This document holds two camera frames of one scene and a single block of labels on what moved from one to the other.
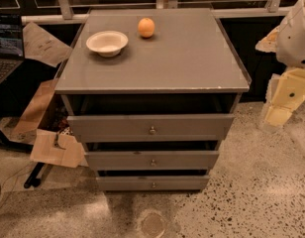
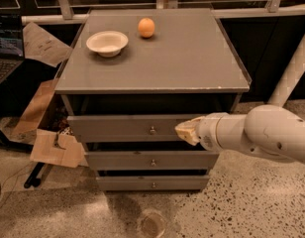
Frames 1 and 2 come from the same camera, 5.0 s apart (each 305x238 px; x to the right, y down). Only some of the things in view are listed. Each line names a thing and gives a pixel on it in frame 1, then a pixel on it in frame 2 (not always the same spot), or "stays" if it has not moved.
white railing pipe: (224, 13) stays
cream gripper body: (295, 40) → (208, 132)
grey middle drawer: (152, 160) stays
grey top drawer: (154, 127) stays
